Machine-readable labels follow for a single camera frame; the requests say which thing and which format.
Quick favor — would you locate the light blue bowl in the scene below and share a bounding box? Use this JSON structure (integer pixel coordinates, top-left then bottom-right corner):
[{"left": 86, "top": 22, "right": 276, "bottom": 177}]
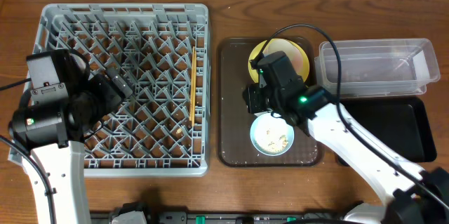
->
[{"left": 250, "top": 113, "right": 295, "bottom": 157}]

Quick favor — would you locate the wooden chopstick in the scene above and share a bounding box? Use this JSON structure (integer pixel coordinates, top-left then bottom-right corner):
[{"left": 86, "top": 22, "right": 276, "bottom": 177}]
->
[
  {"left": 190, "top": 46, "right": 196, "bottom": 128},
  {"left": 189, "top": 46, "right": 196, "bottom": 126}
]

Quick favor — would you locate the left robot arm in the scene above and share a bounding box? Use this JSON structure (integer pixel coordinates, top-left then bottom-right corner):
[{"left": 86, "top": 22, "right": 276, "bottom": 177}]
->
[{"left": 11, "top": 68, "right": 133, "bottom": 223}]

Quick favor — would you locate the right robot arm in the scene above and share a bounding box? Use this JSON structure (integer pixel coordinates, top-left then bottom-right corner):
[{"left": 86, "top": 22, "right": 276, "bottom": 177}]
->
[{"left": 242, "top": 77, "right": 448, "bottom": 223}]

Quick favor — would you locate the grey plastic dishwasher rack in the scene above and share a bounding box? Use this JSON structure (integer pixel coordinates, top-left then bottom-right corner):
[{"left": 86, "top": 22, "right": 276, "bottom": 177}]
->
[{"left": 16, "top": 4, "right": 210, "bottom": 178}]

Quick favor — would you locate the pink shallow bowl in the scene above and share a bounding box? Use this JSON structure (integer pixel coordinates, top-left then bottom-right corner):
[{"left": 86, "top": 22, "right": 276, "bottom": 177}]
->
[{"left": 263, "top": 39, "right": 308, "bottom": 79}]

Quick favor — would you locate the yellow round plate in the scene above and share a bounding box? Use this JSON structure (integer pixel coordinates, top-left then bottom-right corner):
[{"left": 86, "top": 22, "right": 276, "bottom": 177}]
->
[{"left": 248, "top": 40, "right": 310, "bottom": 83}]

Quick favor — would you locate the dark brown serving tray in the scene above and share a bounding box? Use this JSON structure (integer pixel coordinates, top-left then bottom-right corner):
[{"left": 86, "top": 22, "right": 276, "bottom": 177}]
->
[{"left": 218, "top": 38, "right": 323, "bottom": 167}]

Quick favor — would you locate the clear plastic bin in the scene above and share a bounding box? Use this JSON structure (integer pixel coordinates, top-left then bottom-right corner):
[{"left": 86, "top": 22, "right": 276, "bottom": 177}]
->
[{"left": 335, "top": 38, "right": 441, "bottom": 99}]

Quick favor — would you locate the black rectangular tray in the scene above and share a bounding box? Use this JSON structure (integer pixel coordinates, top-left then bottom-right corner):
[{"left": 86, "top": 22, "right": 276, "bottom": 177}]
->
[{"left": 342, "top": 96, "right": 437, "bottom": 163}]

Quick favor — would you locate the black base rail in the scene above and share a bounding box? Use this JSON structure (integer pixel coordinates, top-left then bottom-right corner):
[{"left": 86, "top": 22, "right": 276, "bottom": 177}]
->
[{"left": 89, "top": 210, "right": 351, "bottom": 224}]

